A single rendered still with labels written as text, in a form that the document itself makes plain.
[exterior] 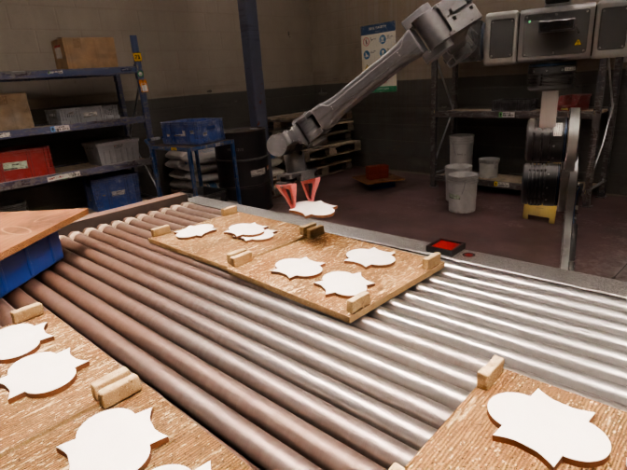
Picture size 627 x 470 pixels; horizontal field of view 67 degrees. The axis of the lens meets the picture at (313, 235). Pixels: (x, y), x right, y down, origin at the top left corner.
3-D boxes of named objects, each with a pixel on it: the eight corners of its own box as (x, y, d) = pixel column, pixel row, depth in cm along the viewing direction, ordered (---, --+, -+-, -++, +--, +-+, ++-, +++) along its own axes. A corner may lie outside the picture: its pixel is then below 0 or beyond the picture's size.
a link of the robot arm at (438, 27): (492, 14, 99) (466, -27, 99) (435, 54, 103) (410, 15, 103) (472, 54, 142) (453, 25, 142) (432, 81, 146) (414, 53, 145)
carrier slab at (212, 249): (237, 214, 172) (237, 211, 171) (320, 234, 144) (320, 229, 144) (148, 242, 148) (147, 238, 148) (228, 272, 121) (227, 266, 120)
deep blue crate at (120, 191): (131, 199, 563) (125, 168, 551) (145, 204, 533) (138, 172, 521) (87, 208, 533) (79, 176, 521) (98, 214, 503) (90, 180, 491)
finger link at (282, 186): (314, 205, 132) (309, 172, 130) (295, 211, 127) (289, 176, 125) (299, 205, 137) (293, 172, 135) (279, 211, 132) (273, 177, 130)
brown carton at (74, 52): (105, 71, 514) (100, 39, 503) (120, 69, 487) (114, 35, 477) (56, 74, 481) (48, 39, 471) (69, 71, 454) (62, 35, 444)
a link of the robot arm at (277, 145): (328, 137, 127) (312, 110, 127) (313, 141, 117) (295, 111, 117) (296, 161, 132) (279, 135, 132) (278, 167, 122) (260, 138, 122)
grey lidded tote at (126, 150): (127, 157, 547) (123, 136, 540) (144, 158, 525) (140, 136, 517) (84, 165, 512) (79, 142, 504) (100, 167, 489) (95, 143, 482)
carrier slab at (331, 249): (323, 236, 143) (323, 231, 142) (444, 267, 114) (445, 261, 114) (227, 273, 120) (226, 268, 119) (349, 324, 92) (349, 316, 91)
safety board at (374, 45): (362, 93, 693) (360, 25, 664) (397, 91, 650) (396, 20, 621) (361, 93, 692) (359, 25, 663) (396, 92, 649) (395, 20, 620)
